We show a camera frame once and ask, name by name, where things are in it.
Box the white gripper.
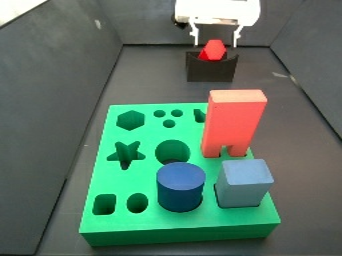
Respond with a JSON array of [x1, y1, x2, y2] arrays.
[[175, 0, 260, 48]]

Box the red hexagonal prism block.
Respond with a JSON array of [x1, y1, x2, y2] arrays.
[[197, 39, 227, 61]]

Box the green shape sorter board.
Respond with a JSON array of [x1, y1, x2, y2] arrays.
[[79, 103, 280, 247]]

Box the black curved cradle stand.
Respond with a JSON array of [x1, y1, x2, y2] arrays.
[[185, 52, 239, 82]]

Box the salmon red arch block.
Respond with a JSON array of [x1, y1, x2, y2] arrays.
[[200, 89, 267, 158]]

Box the light blue cube block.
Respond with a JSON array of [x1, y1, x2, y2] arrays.
[[215, 159, 274, 208]]

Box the dark blue cylinder block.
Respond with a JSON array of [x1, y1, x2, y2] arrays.
[[156, 162, 205, 212]]

